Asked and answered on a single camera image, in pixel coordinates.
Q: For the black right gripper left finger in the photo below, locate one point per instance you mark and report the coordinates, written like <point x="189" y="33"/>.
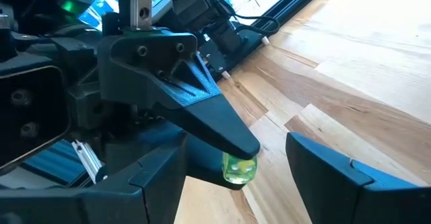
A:
<point x="101" y="207"/>

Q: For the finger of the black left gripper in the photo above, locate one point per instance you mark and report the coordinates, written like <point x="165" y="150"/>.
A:
<point x="203" y="163"/>
<point x="208" y="123"/>

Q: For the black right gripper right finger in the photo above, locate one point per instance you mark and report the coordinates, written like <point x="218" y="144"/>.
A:
<point x="353" y="200"/>

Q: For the small yellow-green die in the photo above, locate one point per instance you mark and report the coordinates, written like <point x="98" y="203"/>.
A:
<point x="239" y="172"/>

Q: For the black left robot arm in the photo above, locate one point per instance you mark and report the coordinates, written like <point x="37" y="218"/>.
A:
<point x="198" y="8"/>

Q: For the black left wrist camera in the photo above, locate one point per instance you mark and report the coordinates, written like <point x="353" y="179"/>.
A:
<point x="33" y="116"/>

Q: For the black aluminium table frame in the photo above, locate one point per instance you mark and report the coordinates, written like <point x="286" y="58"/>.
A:
<point x="296" y="2"/>

